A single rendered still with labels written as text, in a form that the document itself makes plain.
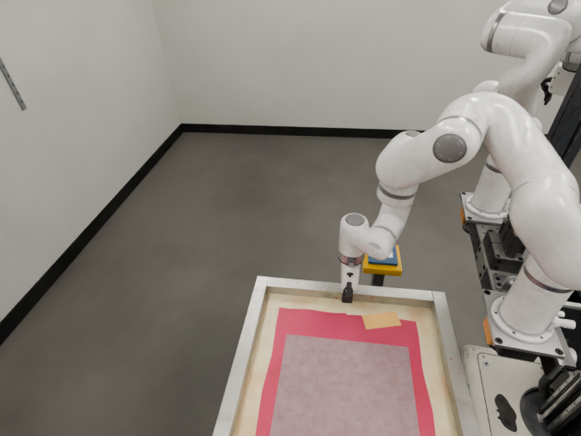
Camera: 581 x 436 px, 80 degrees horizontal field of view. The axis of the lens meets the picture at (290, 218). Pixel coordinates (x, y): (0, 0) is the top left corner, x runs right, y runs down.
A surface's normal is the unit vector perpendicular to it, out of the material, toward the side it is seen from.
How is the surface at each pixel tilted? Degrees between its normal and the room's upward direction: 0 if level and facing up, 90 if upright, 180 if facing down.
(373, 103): 90
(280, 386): 0
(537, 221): 86
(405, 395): 0
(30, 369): 0
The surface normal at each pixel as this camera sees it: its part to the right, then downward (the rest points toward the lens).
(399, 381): -0.04, -0.78
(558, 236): -0.48, 0.51
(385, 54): -0.14, 0.63
